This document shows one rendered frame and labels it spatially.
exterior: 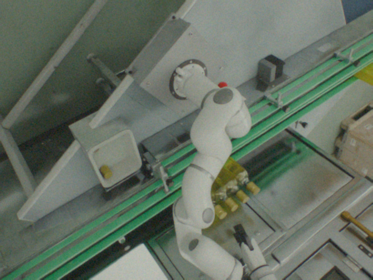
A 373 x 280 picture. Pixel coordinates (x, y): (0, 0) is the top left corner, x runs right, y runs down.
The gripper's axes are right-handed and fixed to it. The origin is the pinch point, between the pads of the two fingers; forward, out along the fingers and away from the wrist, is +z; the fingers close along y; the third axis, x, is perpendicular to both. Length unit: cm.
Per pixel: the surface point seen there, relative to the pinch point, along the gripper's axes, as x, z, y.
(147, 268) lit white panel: 35.9, 6.7, -12.8
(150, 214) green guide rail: 27.9, 23.4, -3.6
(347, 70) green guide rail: -87, 55, 7
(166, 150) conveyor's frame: 14.1, 36.5, 15.2
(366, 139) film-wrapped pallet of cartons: -269, 163, -235
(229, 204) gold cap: -1.9, 12.0, 1.0
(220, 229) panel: 2.9, 10.6, -13.0
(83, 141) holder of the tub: 42, 37, 33
